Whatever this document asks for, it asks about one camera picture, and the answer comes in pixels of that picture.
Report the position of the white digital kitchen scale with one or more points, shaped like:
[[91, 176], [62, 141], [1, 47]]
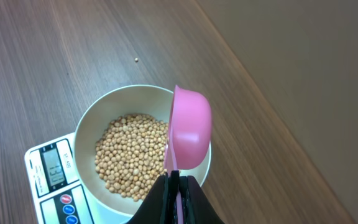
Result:
[[58, 195]]

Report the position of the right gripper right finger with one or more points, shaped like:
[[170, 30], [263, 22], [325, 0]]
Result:
[[195, 205]]

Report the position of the pink plastic scoop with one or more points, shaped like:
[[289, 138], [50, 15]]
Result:
[[188, 140]]

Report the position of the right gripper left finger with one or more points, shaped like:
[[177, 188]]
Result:
[[151, 208]]

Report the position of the soybeans in bowl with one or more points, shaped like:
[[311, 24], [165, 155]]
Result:
[[130, 154]]

